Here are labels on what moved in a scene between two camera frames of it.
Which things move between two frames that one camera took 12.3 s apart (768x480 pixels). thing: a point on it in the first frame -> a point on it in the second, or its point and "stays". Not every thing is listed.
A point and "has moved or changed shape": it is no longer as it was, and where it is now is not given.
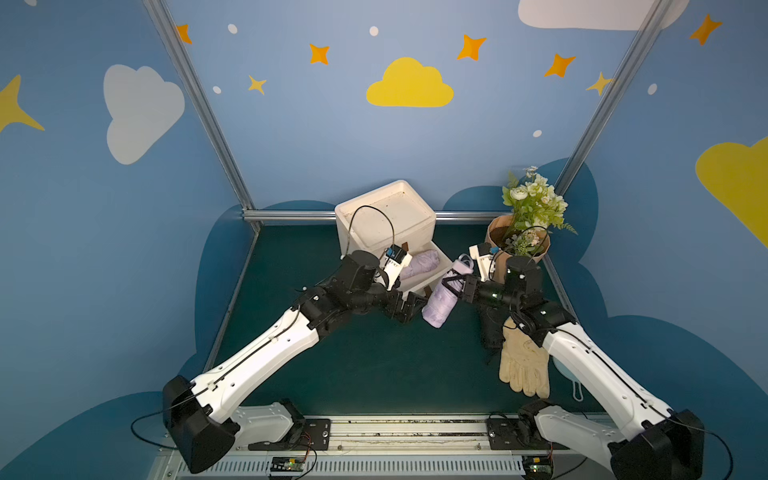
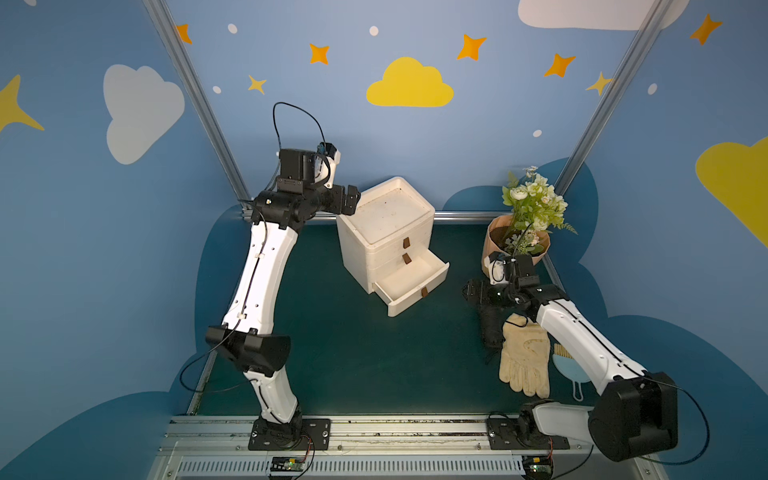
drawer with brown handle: [428, 262] has moved or changed shape
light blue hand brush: [577, 388] stays
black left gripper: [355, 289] -> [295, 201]
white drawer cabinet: [393, 214] stays
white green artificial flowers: [537, 211] stays
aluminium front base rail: [396, 448] stays
